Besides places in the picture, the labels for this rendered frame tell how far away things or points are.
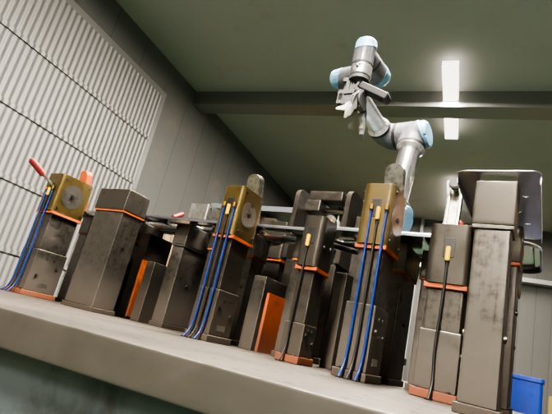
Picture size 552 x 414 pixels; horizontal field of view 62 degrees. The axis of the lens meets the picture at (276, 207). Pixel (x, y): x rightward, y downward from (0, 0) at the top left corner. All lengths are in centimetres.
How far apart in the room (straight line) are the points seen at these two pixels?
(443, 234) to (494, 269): 21
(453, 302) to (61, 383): 57
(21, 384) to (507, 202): 61
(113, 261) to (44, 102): 257
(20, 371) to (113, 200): 78
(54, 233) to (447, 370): 112
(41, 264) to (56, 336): 95
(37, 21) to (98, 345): 340
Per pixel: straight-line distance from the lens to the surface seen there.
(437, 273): 80
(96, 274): 128
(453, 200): 126
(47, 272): 149
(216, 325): 101
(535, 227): 86
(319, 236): 92
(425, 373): 79
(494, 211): 64
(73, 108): 391
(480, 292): 62
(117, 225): 128
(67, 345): 52
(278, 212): 157
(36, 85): 371
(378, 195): 86
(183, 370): 43
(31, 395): 60
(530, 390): 140
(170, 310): 130
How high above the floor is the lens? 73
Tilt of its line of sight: 16 degrees up
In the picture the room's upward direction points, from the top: 13 degrees clockwise
